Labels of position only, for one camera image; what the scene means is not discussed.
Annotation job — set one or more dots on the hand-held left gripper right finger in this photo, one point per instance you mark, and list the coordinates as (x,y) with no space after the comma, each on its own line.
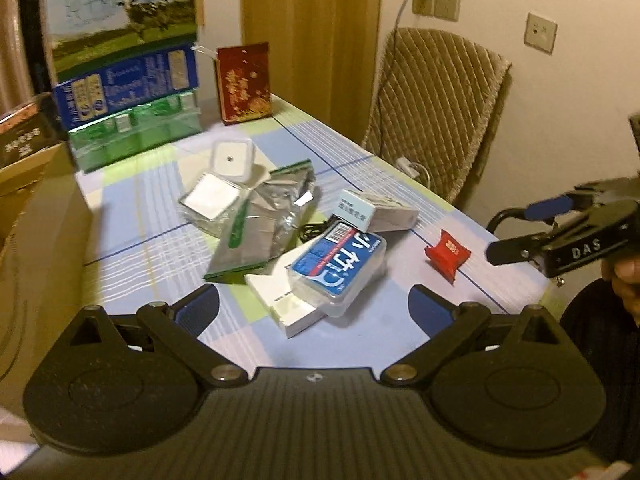
(426,306)

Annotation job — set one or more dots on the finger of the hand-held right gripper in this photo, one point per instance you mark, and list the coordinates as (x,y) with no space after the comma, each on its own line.
(510,250)
(547,207)

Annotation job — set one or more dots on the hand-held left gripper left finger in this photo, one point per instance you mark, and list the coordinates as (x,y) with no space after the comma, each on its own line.
(199,312)

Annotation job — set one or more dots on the red candy packet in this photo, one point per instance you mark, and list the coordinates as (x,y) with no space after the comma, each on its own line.
(448,252)

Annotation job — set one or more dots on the silver foil bag green edge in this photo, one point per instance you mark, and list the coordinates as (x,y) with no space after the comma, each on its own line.
(260,230)

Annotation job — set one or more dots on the brown cardboard box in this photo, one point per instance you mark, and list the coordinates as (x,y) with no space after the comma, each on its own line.
(45,240)

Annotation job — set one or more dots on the checked cloth desktop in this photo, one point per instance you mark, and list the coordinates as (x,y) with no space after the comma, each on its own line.
(350,150)

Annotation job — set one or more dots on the person's right hand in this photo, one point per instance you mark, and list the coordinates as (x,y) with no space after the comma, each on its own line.
(624,277)

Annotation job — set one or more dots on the flat white box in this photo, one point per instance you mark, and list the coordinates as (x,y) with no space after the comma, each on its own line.
(285,305)

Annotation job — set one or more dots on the white grey cardboard box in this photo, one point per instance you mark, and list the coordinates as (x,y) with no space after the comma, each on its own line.
(397,217)

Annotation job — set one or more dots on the clear case blue label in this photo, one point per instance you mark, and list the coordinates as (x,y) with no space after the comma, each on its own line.
(335,265)

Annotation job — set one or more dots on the clear container white content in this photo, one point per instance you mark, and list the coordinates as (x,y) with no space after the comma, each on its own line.
(210,197)

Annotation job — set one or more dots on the small white box blue label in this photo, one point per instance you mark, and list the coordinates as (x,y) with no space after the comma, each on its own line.
(355,207)

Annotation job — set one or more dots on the white square lidded container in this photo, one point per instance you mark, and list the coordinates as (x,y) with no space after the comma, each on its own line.
(231,160)

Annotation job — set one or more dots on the green shrink-wrapped carton pack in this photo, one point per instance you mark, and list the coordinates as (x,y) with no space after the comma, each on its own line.
(130,135)

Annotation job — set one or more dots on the red gold-print box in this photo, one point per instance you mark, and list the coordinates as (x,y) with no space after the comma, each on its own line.
(245,85)

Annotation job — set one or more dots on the blue milk carton box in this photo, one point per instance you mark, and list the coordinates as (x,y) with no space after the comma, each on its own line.
(130,80)

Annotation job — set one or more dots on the black printed box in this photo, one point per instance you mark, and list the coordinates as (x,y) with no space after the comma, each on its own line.
(25,135)

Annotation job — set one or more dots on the wooden door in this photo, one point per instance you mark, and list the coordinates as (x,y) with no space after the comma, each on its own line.
(310,35)

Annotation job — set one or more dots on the cow print milk carton box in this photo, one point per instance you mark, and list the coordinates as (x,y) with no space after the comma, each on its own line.
(120,20)

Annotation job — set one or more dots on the single wall socket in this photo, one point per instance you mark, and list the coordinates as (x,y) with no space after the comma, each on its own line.
(540,32)

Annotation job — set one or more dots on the double wall socket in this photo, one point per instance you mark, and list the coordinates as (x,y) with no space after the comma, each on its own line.
(442,5)

